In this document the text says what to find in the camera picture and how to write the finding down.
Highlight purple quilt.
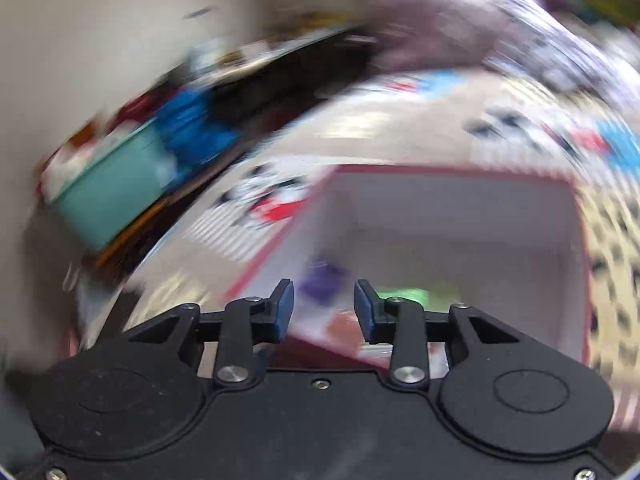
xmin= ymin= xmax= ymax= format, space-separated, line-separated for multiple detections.
xmin=357 ymin=0 xmax=551 ymax=75

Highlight green clay packet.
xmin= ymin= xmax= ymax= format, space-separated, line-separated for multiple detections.
xmin=375 ymin=285 xmax=431 ymax=303

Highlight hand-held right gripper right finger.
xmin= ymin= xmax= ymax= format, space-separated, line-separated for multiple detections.
xmin=353 ymin=279 xmax=523 ymax=391

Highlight cluttered side shelf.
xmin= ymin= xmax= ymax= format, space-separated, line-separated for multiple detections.
xmin=185 ymin=22 xmax=378 ymax=93

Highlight red cardboard box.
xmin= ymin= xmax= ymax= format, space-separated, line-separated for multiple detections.
xmin=220 ymin=165 xmax=594 ymax=377

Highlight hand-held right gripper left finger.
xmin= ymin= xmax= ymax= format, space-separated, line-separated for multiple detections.
xmin=127 ymin=279 xmax=296 ymax=389

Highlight teal storage container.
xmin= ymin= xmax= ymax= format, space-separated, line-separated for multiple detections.
xmin=42 ymin=120 xmax=177 ymax=254

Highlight purple clay packet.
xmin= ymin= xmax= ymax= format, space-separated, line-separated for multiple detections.
xmin=304 ymin=260 xmax=350 ymax=303

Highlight blue plastic bag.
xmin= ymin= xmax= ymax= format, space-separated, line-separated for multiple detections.
xmin=159 ymin=85 xmax=242 ymax=167

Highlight cartoon printed bed blanket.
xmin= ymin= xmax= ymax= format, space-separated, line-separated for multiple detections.
xmin=75 ymin=67 xmax=640 ymax=431

